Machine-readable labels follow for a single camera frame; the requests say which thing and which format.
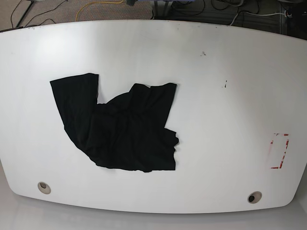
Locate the right table cable grommet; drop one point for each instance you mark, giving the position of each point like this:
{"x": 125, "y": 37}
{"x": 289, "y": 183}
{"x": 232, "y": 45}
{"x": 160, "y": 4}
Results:
{"x": 254, "y": 197}

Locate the black tripod stand leg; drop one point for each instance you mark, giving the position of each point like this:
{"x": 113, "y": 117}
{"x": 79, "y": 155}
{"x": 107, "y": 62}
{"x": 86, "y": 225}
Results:
{"x": 25, "y": 13}

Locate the left table cable grommet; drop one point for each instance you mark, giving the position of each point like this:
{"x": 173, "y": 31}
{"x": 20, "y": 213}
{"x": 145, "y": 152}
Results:
{"x": 44, "y": 188}

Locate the black t-shirt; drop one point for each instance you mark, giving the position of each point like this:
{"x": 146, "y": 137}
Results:
{"x": 127, "y": 133}

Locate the red tape rectangle marking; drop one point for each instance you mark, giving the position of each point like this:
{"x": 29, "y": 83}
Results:
{"x": 277, "y": 150}

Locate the table cable grommet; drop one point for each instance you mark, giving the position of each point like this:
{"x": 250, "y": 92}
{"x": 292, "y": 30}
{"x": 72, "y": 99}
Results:
{"x": 44, "y": 188}
{"x": 254, "y": 197}

